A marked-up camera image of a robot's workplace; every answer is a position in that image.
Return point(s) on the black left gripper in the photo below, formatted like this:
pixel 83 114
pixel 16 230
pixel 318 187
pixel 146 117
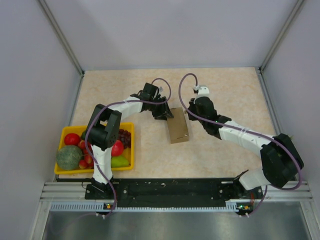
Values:
pixel 163 112

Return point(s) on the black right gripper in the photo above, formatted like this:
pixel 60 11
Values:
pixel 192 104

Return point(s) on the brown cardboard express box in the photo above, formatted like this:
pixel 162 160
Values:
pixel 177 126

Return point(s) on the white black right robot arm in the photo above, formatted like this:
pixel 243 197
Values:
pixel 276 152

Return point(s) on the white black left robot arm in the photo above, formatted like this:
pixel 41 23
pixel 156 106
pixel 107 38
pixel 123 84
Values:
pixel 103 128

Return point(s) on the dark purple grape bunch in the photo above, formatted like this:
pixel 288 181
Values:
pixel 125 137

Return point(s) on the red apple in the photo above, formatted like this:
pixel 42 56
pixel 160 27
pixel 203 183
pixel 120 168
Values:
pixel 72 139
pixel 117 149

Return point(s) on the green pear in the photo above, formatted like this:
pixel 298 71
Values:
pixel 119 162

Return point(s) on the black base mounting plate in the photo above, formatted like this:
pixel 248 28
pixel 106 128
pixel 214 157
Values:
pixel 171 192

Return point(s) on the red strawberry cluster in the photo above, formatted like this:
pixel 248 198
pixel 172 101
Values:
pixel 86 161

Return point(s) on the green striped melon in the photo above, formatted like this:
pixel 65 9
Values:
pixel 68 157

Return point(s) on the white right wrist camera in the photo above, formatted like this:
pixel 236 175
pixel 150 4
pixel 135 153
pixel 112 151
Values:
pixel 201 90

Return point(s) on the grey slotted cable duct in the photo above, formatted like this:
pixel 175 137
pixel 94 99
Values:
pixel 80 206

